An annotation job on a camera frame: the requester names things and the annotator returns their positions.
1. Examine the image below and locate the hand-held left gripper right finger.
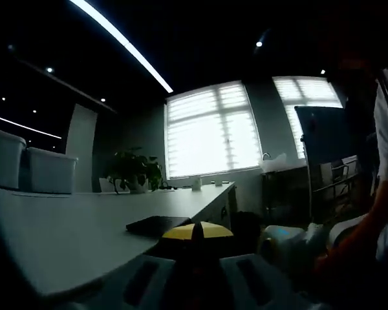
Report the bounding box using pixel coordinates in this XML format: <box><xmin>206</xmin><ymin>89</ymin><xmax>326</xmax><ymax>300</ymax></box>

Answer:
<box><xmin>197</xmin><ymin>221</ymin><xmax>327</xmax><ymax>310</ymax></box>

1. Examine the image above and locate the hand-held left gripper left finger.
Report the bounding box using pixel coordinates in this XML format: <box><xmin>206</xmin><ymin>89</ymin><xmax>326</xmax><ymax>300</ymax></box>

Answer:
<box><xmin>67</xmin><ymin>222</ymin><xmax>200</xmax><ymax>310</ymax></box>

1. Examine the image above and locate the black fixed fixture clamp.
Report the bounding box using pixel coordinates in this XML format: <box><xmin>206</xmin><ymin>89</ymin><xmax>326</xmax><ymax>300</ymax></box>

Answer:
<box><xmin>125</xmin><ymin>215</ymin><xmax>195</xmax><ymax>240</ymax></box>

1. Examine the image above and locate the white desk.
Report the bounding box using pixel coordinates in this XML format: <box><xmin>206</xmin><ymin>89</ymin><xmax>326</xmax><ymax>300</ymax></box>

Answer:
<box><xmin>0</xmin><ymin>180</ymin><xmax>237</xmax><ymax>295</ymax></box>

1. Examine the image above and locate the white crumpled bag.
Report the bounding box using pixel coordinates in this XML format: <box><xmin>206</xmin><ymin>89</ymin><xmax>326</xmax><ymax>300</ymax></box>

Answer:
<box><xmin>261</xmin><ymin>152</ymin><xmax>308</xmax><ymax>172</ymax></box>

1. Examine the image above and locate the dark board on stand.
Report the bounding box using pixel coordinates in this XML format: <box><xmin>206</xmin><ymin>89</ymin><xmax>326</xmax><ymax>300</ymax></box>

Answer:
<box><xmin>294</xmin><ymin>105</ymin><xmax>363</xmax><ymax>223</ymax></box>

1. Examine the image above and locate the green potted plant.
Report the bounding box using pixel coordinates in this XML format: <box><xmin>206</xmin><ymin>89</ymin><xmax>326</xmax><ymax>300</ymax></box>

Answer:
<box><xmin>103</xmin><ymin>147</ymin><xmax>164</xmax><ymax>194</ymax></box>

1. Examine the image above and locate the window with blinds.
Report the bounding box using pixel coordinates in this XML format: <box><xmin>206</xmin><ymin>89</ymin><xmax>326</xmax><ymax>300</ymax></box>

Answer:
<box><xmin>272</xmin><ymin>76</ymin><xmax>343</xmax><ymax>161</ymax></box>
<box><xmin>164</xmin><ymin>80</ymin><xmax>263</xmax><ymax>180</ymax></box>

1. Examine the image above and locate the white storage box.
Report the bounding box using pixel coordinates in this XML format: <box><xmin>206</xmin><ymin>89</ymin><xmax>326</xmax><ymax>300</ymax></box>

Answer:
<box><xmin>0</xmin><ymin>127</ymin><xmax>27</xmax><ymax>190</ymax></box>
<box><xmin>25</xmin><ymin>147</ymin><xmax>79</xmax><ymax>194</ymax></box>

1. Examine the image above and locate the person's white shirt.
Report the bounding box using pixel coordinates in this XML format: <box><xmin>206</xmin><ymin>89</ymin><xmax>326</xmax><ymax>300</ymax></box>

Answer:
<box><xmin>373</xmin><ymin>67</ymin><xmax>388</xmax><ymax>259</ymax></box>

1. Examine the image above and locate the white square column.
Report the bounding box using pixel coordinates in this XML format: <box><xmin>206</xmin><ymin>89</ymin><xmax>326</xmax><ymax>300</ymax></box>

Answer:
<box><xmin>64</xmin><ymin>103</ymin><xmax>98</xmax><ymax>194</ymax></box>

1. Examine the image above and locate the long ceiling light strip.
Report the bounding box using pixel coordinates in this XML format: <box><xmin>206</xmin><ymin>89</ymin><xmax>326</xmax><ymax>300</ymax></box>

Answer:
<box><xmin>69</xmin><ymin>0</ymin><xmax>175</xmax><ymax>94</ymax></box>

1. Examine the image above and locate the metal frame chair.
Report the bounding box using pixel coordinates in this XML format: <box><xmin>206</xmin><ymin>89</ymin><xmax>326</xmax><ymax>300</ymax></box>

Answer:
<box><xmin>319</xmin><ymin>156</ymin><xmax>360</xmax><ymax>201</ymax></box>

